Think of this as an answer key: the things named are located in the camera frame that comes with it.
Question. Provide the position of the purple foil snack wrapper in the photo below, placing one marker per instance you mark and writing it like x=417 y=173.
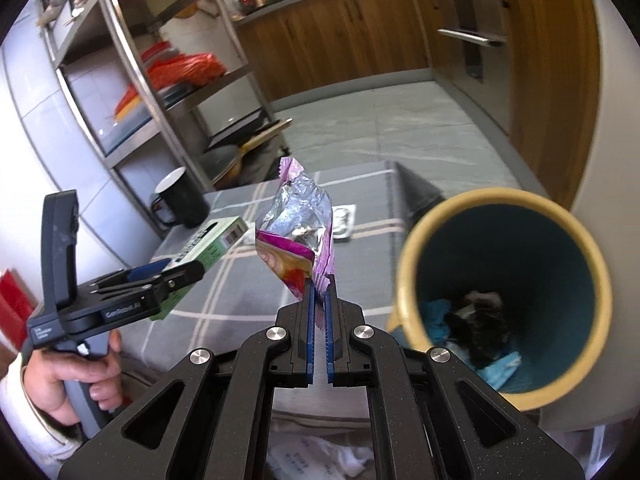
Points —
x=295 y=210

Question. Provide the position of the person's left hand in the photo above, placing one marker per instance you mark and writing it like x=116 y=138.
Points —
x=50 y=380

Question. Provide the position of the stainless steel oven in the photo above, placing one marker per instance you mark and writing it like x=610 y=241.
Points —
x=470 y=45

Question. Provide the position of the grey cloth bundle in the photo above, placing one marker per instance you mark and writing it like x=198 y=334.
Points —
x=62 y=2

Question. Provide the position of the black mug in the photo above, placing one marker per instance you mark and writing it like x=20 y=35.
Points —
x=187 y=202

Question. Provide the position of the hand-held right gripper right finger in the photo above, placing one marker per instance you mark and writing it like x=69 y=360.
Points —
x=330 y=330

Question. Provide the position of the green cardboard box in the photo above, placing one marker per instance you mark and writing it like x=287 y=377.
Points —
x=215 y=245

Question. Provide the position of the blue face mask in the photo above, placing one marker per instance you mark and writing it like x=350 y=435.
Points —
x=500 y=367

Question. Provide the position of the orange board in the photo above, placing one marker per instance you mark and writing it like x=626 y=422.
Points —
x=131 y=102

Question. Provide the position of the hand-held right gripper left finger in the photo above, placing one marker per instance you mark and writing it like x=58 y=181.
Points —
x=310 y=330

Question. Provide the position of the wooden kitchen cabinets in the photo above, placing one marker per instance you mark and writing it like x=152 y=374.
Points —
x=340 y=35

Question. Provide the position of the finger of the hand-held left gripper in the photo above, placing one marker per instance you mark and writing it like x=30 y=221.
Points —
x=185 y=276
x=147 y=270

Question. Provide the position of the white plastic bags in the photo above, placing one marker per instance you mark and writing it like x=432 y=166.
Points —
x=320 y=460

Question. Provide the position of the flat silver foil packet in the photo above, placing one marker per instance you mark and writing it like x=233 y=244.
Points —
x=344 y=222

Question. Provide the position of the tall wooden cabinet panel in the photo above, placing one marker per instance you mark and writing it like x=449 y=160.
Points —
x=550 y=70

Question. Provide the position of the grey striped table cloth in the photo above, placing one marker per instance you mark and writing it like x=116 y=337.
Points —
x=240 y=305

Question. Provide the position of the stainless steel shelf rack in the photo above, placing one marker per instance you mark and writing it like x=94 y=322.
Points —
x=140 y=60

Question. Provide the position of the red flat board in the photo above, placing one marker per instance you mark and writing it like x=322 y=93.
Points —
x=12 y=305

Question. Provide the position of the yellow teal waste bin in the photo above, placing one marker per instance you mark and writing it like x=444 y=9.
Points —
x=500 y=195

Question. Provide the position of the red plastic bag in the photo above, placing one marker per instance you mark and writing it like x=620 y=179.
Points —
x=187 y=67

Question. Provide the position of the black frying pan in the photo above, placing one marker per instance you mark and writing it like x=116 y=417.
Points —
x=220 y=165

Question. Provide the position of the person's left forearm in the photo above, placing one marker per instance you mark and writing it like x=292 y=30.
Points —
x=35 y=435

